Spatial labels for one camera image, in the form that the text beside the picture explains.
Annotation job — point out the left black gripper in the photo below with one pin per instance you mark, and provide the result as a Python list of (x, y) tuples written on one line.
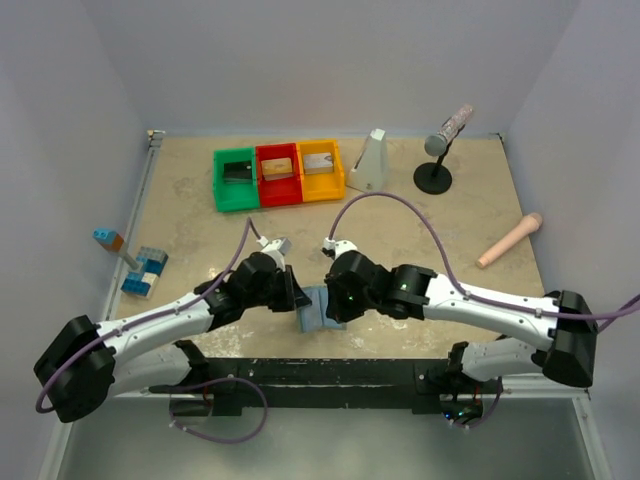
[(293, 296)]

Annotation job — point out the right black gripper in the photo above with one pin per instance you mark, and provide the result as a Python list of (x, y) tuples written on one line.
[(335, 308)]

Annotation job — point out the green card holder wallet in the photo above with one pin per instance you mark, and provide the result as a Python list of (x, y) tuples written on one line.
[(312, 317)]

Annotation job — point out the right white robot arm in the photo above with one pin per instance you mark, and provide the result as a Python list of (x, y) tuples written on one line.
[(552, 335)]

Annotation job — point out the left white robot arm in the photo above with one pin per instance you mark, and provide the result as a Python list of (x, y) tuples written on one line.
[(88, 363)]

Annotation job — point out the silver card in bin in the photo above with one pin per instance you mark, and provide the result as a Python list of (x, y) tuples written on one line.
[(318, 163)]

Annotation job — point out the tan card in bin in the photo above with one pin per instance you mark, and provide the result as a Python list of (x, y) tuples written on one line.
[(277, 168)]

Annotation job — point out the black card in bin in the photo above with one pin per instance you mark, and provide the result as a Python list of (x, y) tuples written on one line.
[(240, 172)]

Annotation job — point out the yellow plastic bin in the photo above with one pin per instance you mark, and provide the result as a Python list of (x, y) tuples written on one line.
[(321, 187)]

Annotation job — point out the red plastic bin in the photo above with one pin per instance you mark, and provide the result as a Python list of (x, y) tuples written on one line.
[(282, 192)]

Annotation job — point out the white metronome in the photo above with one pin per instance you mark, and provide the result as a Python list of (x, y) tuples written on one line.
[(370, 171)]

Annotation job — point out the green plastic bin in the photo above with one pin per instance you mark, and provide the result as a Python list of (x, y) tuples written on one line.
[(234, 197)]

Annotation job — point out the black microphone stand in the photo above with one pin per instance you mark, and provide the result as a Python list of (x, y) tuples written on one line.
[(433, 177)]

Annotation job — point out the blue toy brick stack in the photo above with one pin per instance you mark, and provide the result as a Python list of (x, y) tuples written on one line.
[(142, 281)]

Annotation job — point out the grey glitter microphone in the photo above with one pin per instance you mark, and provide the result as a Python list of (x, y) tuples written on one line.
[(447, 131)]

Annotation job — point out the blue orange brick hammer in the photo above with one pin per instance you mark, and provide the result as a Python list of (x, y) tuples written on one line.
[(111, 241)]

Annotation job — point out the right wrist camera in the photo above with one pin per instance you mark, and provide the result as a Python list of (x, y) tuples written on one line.
[(333, 248)]

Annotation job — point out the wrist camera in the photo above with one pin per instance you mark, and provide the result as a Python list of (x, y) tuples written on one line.
[(278, 246), (333, 248)]

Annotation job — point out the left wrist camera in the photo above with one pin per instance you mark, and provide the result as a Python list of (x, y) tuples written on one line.
[(278, 246)]

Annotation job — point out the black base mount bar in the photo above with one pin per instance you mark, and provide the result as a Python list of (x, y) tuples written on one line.
[(404, 384)]

